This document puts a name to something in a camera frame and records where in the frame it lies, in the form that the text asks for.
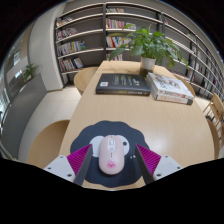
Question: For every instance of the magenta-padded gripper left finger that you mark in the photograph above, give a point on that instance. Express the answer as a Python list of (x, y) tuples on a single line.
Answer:
[(78, 160)]

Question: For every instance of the pink computer mouse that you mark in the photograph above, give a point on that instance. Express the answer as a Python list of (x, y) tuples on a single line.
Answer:
[(111, 156)]

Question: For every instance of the small green plant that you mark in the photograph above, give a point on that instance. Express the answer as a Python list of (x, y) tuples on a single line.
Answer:
[(30, 72)]

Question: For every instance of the grey shelf unit with books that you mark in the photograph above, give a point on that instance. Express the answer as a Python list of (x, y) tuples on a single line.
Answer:
[(83, 33)]

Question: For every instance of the group of slatted wooden chairs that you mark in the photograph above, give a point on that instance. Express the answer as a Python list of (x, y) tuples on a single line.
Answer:
[(215, 106)]

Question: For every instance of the green potted plant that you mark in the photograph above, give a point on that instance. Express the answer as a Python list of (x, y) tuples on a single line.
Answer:
[(151, 45)]

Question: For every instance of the white illustrated book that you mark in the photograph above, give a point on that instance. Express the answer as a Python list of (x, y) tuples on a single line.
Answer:
[(168, 86)]

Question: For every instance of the dark sheep-shaped mouse pad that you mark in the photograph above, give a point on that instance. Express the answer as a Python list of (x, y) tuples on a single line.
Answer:
[(106, 128)]

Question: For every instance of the black book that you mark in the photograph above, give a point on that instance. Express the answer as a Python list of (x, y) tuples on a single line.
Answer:
[(121, 83)]

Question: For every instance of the white book with red spine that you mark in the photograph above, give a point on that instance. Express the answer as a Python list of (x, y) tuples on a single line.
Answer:
[(173, 99)]

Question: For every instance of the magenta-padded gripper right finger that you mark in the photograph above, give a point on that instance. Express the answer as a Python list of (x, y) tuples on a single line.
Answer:
[(150, 160)]

